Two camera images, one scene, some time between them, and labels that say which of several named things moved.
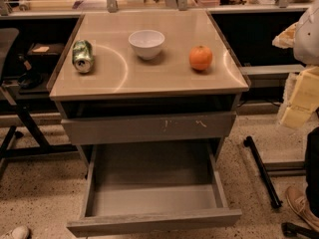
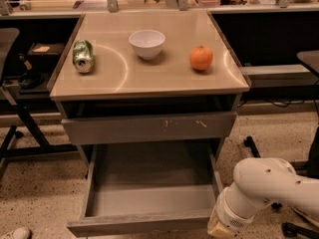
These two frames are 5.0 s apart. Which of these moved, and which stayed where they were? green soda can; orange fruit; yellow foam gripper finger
Moved: yellow foam gripper finger
Stayed: orange fruit; green soda can
